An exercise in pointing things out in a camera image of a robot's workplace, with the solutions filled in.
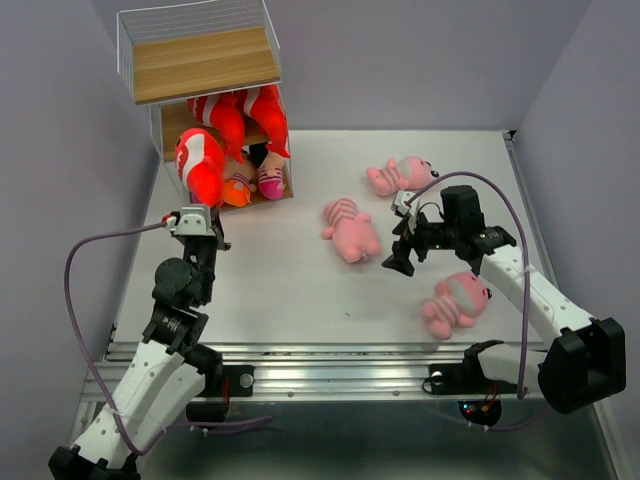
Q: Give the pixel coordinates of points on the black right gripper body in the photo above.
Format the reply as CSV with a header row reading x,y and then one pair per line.
x,y
432,236

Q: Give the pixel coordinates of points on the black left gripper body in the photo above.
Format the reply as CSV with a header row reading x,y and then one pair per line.
x,y
203,256

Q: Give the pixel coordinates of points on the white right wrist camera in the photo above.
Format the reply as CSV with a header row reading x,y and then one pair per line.
x,y
404,205

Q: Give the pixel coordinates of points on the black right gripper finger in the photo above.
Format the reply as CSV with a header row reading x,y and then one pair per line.
x,y
405,232
399,260

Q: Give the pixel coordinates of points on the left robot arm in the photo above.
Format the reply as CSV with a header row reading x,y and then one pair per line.
x,y
170,365

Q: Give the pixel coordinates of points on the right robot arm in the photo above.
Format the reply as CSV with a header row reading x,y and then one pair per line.
x,y
584,358

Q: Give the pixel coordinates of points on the boy doll magenta striped shirt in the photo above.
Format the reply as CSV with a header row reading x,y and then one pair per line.
x,y
270,176

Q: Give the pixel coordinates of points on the pink pig plush top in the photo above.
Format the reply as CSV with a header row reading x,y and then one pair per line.
x,y
409,173

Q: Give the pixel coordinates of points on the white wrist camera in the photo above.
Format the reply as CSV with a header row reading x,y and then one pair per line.
x,y
190,220
404,205

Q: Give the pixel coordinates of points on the red shark plush mouth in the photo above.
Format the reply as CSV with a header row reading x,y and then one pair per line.
x,y
220,112

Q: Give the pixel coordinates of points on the large pink striped pig plush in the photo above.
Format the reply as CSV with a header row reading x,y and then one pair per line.
x,y
351,230

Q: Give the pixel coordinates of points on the white wire wooden shelf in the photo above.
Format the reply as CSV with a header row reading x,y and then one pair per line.
x,y
168,54

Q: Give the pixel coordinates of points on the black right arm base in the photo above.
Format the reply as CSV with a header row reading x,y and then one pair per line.
x,y
469,377

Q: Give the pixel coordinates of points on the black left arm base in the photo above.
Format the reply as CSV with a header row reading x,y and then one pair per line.
x,y
222,382

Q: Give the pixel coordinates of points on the pink pig plush bottom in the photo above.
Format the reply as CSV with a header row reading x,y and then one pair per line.
x,y
458,301

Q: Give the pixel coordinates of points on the red plush corner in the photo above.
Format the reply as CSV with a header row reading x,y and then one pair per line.
x,y
200,163

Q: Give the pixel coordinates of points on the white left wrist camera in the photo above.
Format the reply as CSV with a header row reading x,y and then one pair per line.
x,y
190,220

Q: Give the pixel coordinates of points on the red whale plush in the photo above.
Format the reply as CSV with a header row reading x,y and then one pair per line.
x,y
262,104

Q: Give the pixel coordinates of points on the boy doll orange pants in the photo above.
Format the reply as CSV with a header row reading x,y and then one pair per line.
x,y
238,183

